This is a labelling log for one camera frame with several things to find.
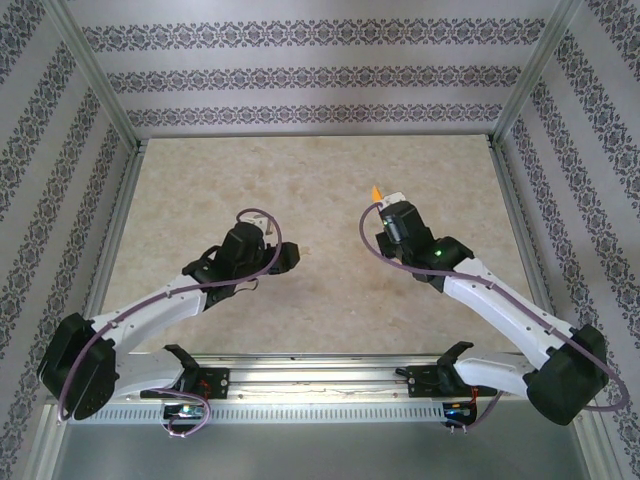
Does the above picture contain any grey metal panel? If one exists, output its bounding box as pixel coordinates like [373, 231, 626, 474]
[29, 403, 609, 480]

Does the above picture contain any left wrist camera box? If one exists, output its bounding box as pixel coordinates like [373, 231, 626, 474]
[248, 212, 275, 237]

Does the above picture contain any aluminium side rail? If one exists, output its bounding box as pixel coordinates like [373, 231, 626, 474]
[82, 139, 149, 326]
[487, 138, 561, 331]

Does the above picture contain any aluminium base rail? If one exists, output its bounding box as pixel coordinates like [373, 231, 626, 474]
[47, 352, 594, 404]

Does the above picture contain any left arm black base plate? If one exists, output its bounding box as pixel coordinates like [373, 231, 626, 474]
[141, 367, 231, 401]

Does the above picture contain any slotted grey cable duct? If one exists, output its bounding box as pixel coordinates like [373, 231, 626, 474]
[67, 402, 449, 425]

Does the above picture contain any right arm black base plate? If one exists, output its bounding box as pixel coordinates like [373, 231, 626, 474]
[407, 364, 497, 400]

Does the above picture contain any aluminium corner post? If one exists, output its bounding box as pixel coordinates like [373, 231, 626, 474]
[492, 0, 596, 149]
[42, 0, 141, 154]

